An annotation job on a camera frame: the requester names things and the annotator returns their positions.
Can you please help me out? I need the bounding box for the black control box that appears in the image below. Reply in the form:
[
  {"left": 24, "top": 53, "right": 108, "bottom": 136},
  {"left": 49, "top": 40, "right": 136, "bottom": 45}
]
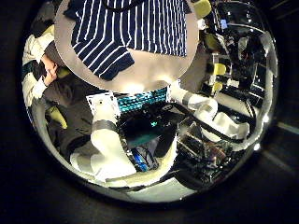
[{"left": 120, "top": 104, "right": 177, "bottom": 147}]

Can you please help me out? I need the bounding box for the person in striped sweater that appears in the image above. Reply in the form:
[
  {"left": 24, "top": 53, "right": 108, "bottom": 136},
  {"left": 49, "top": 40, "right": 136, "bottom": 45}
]
[{"left": 21, "top": 24, "right": 68, "bottom": 106}]

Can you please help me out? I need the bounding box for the navy white striped shirt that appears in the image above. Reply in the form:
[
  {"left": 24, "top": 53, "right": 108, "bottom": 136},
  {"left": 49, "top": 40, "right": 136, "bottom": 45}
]
[{"left": 64, "top": 0, "right": 192, "bottom": 81}]

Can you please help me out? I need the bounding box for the teal ribbed rack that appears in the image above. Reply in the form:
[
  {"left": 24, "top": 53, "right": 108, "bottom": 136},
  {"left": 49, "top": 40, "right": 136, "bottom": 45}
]
[{"left": 116, "top": 88, "right": 168, "bottom": 113}]

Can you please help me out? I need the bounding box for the black cable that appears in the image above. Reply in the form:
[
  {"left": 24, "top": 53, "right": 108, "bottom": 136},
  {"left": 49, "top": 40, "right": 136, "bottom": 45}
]
[{"left": 172, "top": 102, "right": 246, "bottom": 144}]

